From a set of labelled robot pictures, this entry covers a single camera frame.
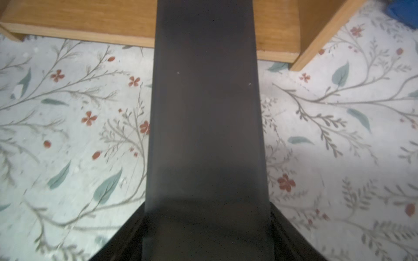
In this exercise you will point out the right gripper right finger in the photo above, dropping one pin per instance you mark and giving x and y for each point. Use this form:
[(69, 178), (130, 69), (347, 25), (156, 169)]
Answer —
[(289, 244)]

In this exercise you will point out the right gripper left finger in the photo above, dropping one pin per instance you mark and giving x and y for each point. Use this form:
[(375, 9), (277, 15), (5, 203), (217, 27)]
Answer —
[(127, 243)]

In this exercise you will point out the wooden three-tier shelf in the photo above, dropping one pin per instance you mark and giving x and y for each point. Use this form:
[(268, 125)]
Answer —
[(283, 31)]

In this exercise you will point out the white and blue crib basket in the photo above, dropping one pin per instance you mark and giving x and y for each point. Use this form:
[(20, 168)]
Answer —
[(404, 11)]

